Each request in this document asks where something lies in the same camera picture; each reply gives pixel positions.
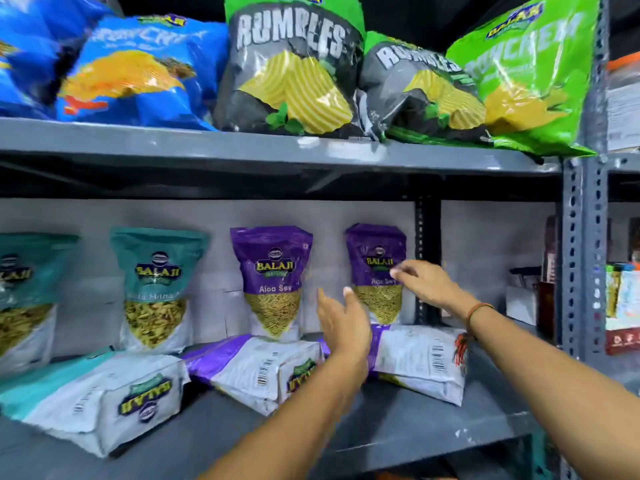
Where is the person's left hand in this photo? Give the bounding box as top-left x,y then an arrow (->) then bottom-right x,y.
316,287 -> 374,383

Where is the person's right hand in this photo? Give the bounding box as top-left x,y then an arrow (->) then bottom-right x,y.
389,259 -> 472,321

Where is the purple Aloo Sev pouch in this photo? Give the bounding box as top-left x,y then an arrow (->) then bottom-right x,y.
345,223 -> 407,325
319,323 -> 469,407
229,225 -> 314,343
182,333 -> 325,417

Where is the grey Rumbles bag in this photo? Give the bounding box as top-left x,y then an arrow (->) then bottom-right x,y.
357,30 -> 496,145
213,0 -> 369,138

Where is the teal Balaji pouch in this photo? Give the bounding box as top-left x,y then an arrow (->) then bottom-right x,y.
0,232 -> 80,378
0,346 -> 191,458
109,226 -> 210,355

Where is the green Crunchem bag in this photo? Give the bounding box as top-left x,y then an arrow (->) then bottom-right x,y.
446,0 -> 601,158

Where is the grey metal shelf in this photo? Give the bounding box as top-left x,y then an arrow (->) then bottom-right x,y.
0,0 -> 609,480

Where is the blue Crunchem bag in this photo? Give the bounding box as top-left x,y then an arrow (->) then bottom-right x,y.
55,14 -> 231,131
0,0 -> 119,121

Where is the person's left forearm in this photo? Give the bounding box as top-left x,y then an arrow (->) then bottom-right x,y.
199,344 -> 371,480

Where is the person's right forearm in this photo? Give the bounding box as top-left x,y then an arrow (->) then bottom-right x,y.
462,302 -> 640,480

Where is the small white box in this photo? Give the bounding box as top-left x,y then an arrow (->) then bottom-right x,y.
505,284 -> 539,327

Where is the small black object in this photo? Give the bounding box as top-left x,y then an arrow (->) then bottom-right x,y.
509,266 -> 543,291

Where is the row of colourful packets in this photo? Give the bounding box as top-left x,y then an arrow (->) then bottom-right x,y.
605,262 -> 640,328

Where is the red carton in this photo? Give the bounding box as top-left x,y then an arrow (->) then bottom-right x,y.
605,328 -> 640,357

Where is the clear jar orange lid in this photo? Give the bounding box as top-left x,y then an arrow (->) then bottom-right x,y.
606,52 -> 640,153

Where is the orange thread bracelet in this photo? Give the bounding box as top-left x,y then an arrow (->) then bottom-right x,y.
453,302 -> 496,368

